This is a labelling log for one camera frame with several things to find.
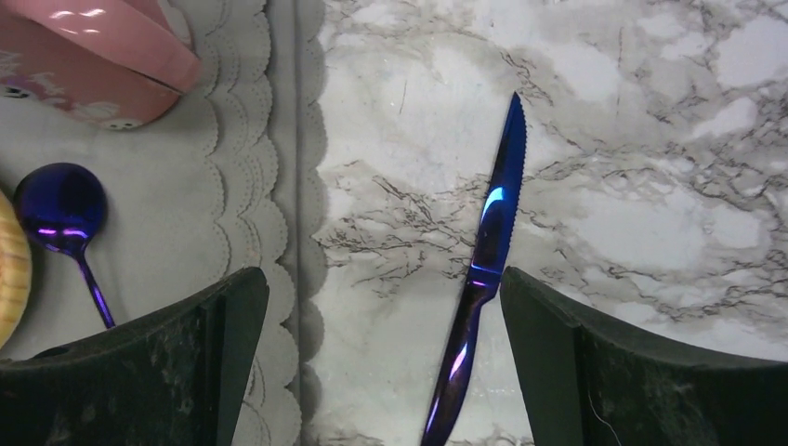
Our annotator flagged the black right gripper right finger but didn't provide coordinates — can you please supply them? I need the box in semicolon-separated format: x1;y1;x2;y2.
500;268;787;445

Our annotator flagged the woven yellow wicker tray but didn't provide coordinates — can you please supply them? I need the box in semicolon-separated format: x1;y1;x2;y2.
1;193;33;347

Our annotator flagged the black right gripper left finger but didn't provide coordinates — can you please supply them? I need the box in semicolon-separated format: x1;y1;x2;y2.
1;268;269;445

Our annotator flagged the purple iridescent spoon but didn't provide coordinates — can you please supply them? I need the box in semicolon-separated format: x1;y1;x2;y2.
12;163;115;329

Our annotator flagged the purple iridescent knife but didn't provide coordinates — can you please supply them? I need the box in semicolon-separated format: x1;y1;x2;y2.
420;94;527;446

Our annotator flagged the pink patterned cup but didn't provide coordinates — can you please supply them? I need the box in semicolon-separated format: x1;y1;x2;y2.
1;1;202;130

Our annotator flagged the grey scalloped cloth placemat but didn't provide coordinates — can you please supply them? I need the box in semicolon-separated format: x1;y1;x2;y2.
1;1;301;445

